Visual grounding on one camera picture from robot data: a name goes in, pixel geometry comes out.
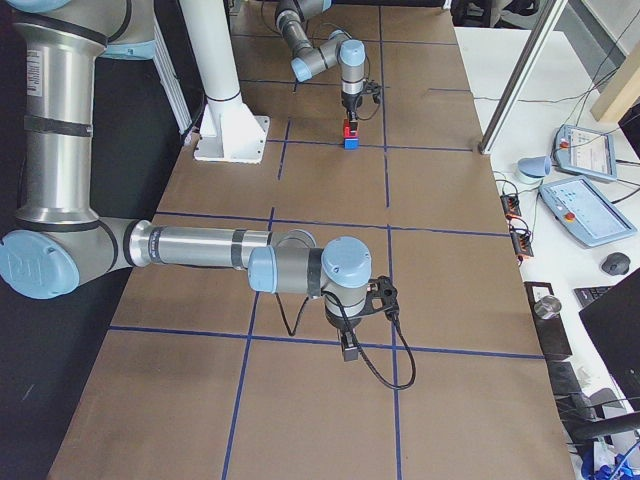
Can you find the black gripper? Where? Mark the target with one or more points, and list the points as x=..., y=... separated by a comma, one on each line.
x=343, y=324
x=351, y=104

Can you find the red wooden block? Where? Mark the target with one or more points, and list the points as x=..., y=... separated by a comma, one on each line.
x=345, y=129

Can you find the blue wooden block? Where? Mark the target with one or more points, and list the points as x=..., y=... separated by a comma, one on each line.
x=351, y=143

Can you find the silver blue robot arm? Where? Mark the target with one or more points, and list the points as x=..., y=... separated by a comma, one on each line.
x=340, y=49
x=137, y=173

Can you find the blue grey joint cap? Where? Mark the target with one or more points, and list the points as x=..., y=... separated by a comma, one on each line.
x=532, y=170

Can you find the steel cup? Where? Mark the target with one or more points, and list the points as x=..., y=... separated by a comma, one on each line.
x=547, y=307

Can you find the black box under cup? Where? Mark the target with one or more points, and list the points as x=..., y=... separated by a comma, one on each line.
x=551, y=333

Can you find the teach pendant far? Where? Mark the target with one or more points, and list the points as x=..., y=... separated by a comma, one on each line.
x=582, y=151

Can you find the teach pendant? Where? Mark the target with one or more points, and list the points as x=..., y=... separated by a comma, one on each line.
x=582, y=151
x=585, y=212

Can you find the black keyboard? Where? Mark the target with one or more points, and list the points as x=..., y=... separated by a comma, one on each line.
x=587, y=295

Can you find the teach pendant near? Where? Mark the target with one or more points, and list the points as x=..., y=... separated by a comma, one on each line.
x=585, y=212

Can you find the black monitor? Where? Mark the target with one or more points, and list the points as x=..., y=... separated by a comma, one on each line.
x=612, y=323

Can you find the wooden board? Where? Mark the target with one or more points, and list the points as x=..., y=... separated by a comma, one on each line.
x=621, y=92

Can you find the black computer mouse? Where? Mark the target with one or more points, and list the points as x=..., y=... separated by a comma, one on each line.
x=615, y=264

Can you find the white mounting base plate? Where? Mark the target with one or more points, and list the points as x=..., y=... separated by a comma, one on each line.
x=235, y=135

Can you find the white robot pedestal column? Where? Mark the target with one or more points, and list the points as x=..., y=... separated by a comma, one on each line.
x=209, y=36

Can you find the aluminium frame post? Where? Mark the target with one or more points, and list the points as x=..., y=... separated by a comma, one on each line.
x=549, y=17

